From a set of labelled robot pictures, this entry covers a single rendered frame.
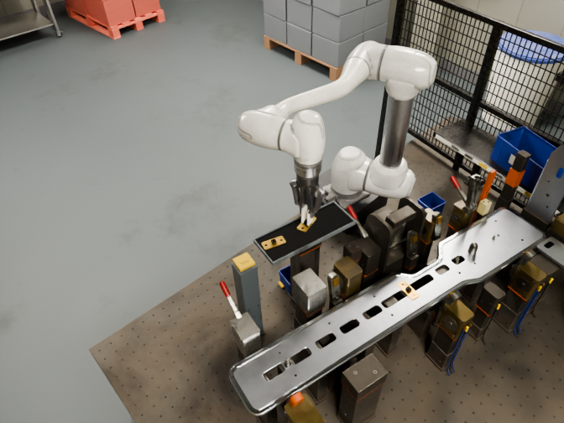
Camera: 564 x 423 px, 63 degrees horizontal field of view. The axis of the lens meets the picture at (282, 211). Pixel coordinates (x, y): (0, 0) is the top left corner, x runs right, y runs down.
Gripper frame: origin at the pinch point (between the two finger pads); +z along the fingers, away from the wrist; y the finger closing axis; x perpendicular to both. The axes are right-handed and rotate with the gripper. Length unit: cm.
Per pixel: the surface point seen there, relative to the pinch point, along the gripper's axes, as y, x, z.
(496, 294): 67, 22, 25
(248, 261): -10.2, -23.1, 8.2
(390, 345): 40, -5, 46
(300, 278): 7.0, -16.7, 13.2
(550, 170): 69, 74, 3
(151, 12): -417, 319, 112
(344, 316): 24.7, -15.9, 24.2
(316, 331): 19.4, -26.2, 24.2
